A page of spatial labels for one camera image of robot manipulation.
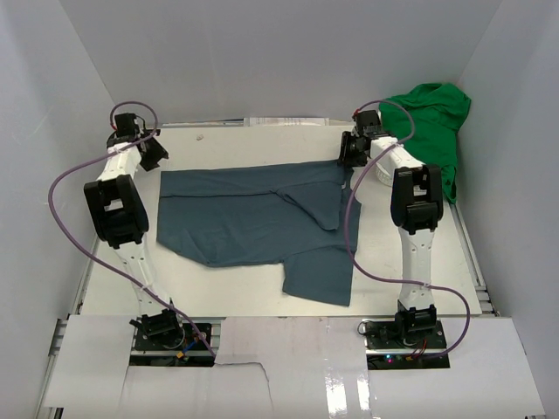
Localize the blue t shirt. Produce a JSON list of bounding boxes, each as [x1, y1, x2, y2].
[[156, 161, 361, 306]]

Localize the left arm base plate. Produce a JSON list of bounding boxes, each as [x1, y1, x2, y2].
[[129, 323, 214, 367]]

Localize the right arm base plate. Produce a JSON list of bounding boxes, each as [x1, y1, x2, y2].
[[357, 319, 451, 371]]

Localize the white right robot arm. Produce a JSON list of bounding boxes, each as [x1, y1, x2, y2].
[[338, 110, 443, 348]]

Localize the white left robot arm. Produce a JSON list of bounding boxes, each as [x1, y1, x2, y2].
[[84, 113, 185, 350]]

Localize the green t shirt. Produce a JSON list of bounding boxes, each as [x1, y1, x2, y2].
[[379, 83, 471, 203]]

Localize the white plastic basket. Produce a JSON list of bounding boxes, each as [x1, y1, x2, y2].
[[375, 163, 393, 188]]

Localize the papers behind table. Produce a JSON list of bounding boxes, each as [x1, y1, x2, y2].
[[243, 117, 329, 127]]

